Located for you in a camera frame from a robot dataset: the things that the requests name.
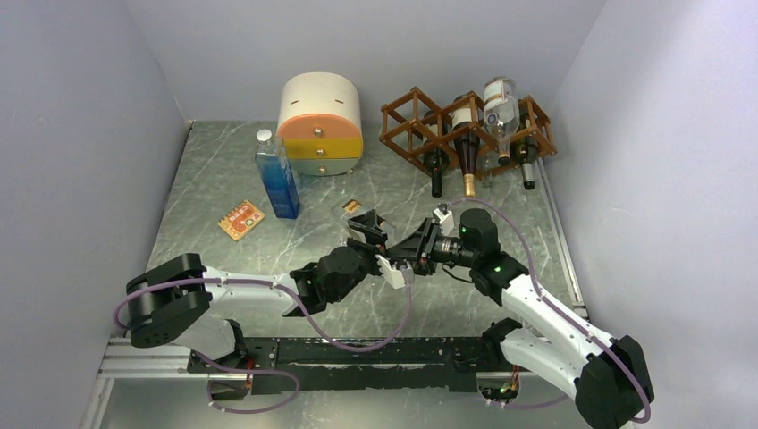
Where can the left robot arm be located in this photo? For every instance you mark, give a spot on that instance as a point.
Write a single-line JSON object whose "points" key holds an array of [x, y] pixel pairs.
{"points": [[185, 302]]}

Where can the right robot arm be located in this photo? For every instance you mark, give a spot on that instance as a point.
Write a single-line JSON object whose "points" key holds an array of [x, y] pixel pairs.
{"points": [[605, 376]]}

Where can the cream drawer cabinet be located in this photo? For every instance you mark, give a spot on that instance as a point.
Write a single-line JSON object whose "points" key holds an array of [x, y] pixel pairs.
{"points": [[320, 124]]}

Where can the clear round glass bottle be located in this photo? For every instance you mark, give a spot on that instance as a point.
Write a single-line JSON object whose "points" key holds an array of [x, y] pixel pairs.
{"points": [[501, 114]]}

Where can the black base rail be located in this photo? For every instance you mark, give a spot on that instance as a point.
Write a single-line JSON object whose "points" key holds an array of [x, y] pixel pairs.
{"points": [[456, 364]]}

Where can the green bottle silver neck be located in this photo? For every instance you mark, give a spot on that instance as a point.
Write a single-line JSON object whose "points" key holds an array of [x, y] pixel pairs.
{"points": [[524, 153]]}

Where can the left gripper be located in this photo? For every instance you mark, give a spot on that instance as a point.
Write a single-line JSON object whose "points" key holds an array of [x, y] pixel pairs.
{"points": [[375, 237]]}

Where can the orange snack packet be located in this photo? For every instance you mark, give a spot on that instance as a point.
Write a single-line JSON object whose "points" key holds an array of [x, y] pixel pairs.
{"points": [[242, 219]]}

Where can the small brown tag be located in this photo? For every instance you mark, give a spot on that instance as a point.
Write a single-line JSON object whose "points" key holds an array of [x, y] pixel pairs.
{"points": [[351, 206]]}

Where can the brown bottle gold foil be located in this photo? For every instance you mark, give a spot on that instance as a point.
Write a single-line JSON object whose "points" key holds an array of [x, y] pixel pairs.
{"points": [[466, 147]]}

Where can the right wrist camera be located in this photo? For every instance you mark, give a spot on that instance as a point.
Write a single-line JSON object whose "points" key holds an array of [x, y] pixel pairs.
{"points": [[445, 218]]}

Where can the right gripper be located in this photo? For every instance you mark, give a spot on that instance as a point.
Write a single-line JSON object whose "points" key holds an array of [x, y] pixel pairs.
{"points": [[419, 247]]}

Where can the brown wooden wine rack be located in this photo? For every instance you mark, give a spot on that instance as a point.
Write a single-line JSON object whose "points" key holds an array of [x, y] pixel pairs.
{"points": [[413, 124]]}

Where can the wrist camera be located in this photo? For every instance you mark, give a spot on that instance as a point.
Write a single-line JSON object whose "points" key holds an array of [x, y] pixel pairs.
{"points": [[445, 218], [399, 274]]}

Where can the dark bottle black neck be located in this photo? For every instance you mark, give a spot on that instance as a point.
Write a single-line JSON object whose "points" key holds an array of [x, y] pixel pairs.
{"points": [[436, 160]]}

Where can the blue square bottle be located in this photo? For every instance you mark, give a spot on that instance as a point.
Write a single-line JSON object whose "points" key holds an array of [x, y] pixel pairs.
{"points": [[276, 175]]}

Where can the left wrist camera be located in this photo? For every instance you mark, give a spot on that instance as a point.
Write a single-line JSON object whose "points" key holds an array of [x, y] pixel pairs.
{"points": [[399, 274]]}

